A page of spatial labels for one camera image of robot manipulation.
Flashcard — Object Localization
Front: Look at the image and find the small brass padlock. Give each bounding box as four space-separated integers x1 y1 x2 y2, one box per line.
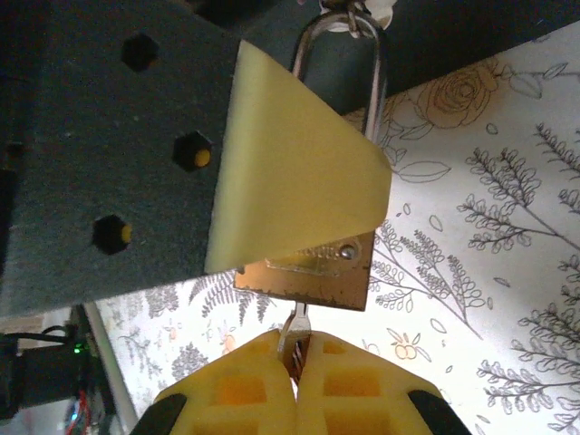
233 8 390 314

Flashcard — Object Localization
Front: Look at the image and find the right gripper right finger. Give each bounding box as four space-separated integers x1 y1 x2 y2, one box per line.
296 330 472 435

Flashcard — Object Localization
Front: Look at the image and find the small silver key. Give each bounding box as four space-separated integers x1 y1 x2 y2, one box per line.
276 301 314 386

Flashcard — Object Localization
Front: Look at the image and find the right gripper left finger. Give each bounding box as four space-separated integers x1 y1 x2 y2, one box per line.
135 329 299 435

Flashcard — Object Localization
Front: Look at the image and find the long aluminium base rail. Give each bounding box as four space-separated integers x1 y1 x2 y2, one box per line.
83 302 140 435

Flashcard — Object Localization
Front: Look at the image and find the floral patterned tablecloth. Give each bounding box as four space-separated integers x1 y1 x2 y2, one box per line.
94 20 580 435

